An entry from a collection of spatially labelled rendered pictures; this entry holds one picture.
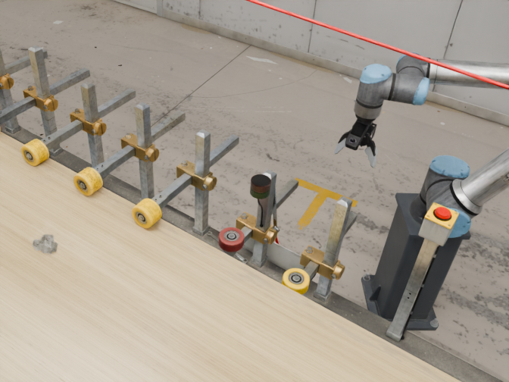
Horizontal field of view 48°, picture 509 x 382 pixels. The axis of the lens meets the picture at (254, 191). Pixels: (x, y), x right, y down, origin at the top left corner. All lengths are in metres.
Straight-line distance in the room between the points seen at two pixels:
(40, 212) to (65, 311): 0.41
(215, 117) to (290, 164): 0.67
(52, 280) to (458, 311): 1.98
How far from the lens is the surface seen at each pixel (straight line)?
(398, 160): 3.79
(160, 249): 1.77
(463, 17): 4.21
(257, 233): 1.89
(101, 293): 1.68
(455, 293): 3.09
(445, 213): 1.54
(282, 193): 2.04
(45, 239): 1.83
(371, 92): 1.92
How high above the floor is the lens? 2.20
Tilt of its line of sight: 41 degrees down
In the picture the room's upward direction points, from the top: 6 degrees clockwise
